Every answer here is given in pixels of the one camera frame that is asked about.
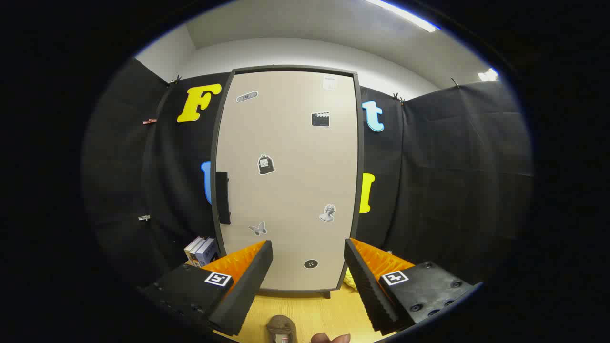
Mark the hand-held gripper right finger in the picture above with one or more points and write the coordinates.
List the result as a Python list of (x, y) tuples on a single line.
[(369, 290)]

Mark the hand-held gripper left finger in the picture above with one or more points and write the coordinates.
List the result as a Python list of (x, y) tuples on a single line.
[(248, 286)]

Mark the long ceiling light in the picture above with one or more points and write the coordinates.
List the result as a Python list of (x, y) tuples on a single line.
[(405, 15)]

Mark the white book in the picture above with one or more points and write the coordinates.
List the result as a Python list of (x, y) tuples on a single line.
[(192, 247)]

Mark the small ceiling light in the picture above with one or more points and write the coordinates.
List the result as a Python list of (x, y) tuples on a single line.
[(488, 75)]

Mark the dark grey shoe cabinet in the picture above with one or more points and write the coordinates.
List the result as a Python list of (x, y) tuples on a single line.
[(360, 157)]

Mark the black backdrop cloth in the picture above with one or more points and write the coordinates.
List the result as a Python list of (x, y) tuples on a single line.
[(452, 166)]

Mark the brown fuzzy slipper shoe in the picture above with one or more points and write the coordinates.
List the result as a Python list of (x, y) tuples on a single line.
[(281, 326)]

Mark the blue book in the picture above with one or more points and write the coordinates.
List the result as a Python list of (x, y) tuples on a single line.
[(208, 252)]

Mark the yellow plush toy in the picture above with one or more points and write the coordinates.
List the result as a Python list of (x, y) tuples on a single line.
[(351, 282)]

